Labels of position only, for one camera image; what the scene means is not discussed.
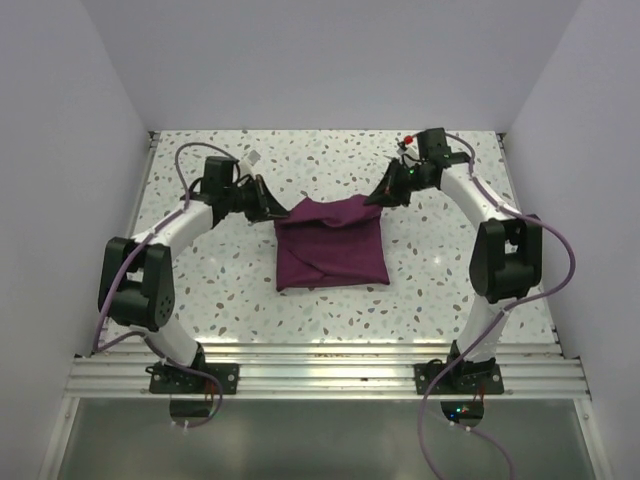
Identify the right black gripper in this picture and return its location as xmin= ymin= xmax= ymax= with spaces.
xmin=365 ymin=157 xmax=434 ymax=208

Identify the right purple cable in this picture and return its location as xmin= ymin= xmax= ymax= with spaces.
xmin=417 ymin=132 xmax=577 ymax=480

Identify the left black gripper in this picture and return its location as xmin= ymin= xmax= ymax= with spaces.
xmin=223 ymin=174 xmax=289 ymax=223

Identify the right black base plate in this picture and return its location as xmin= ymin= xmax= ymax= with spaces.
xmin=413 ymin=360 xmax=505 ymax=395

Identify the purple surgical cloth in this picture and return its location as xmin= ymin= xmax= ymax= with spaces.
xmin=274 ymin=195 xmax=390 ymax=291

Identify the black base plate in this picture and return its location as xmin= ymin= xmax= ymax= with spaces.
xmin=413 ymin=360 xmax=505 ymax=395
xmin=145 ymin=362 xmax=240 ymax=395

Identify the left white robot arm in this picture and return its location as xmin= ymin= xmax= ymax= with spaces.
xmin=98 ymin=156 xmax=289 ymax=393

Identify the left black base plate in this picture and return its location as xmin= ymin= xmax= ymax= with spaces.
xmin=145 ymin=362 xmax=240 ymax=395

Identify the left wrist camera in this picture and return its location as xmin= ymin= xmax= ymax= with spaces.
xmin=241 ymin=149 xmax=261 ymax=174

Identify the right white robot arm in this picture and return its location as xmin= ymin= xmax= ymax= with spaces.
xmin=365 ymin=128 xmax=542 ymax=395

